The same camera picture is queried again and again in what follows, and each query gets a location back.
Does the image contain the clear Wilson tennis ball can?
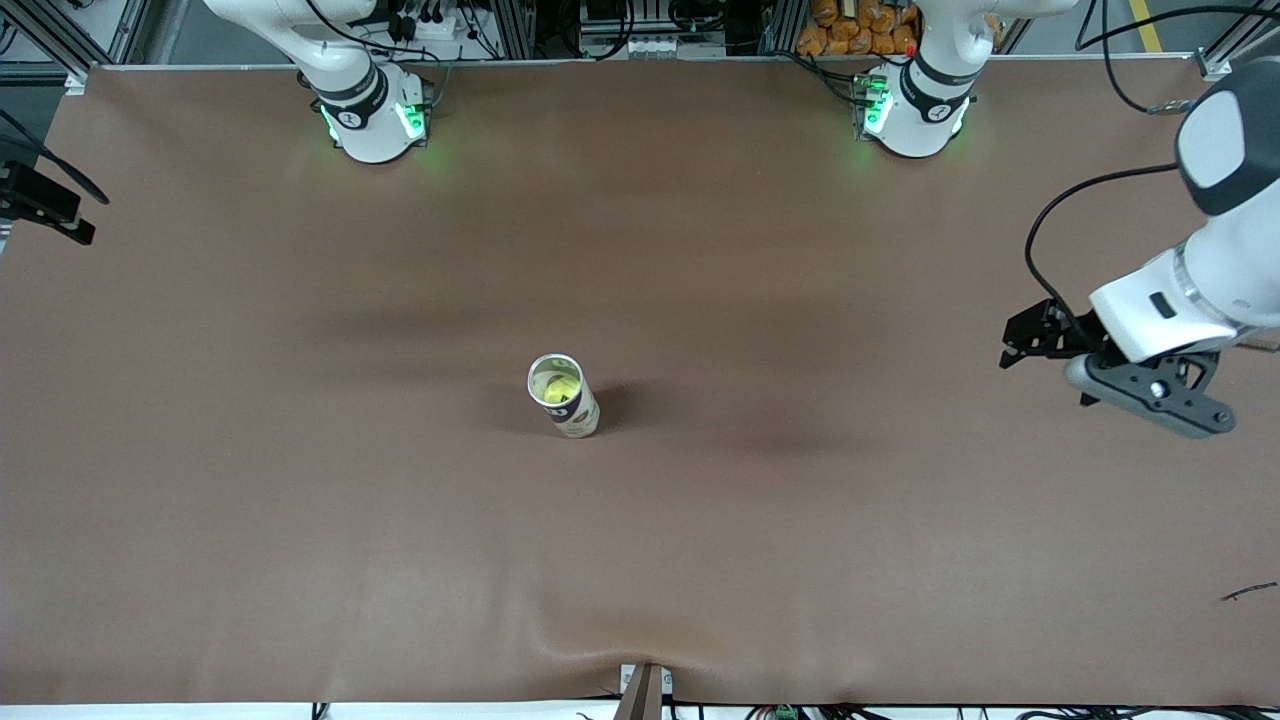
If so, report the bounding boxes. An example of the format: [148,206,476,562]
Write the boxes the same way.
[526,352,602,440]

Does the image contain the yellow tennis ball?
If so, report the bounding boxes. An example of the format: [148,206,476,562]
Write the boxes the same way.
[534,364,583,407]

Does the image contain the pile of orange objects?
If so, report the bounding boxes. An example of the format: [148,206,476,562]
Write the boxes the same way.
[796,0,919,57]

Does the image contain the white power strip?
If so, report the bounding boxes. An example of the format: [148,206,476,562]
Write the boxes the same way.
[385,0,471,43]

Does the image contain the brown table cover mat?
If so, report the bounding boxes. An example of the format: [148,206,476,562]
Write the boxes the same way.
[0,55,1280,706]

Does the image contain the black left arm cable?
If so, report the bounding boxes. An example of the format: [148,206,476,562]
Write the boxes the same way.
[1024,0,1280,331]

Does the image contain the aluminium frame profile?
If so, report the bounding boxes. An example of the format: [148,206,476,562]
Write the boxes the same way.
[0,0,136,83]
[1198,0,1280,81]

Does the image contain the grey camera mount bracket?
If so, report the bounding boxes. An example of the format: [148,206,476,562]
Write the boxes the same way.
[618,662,674,720]

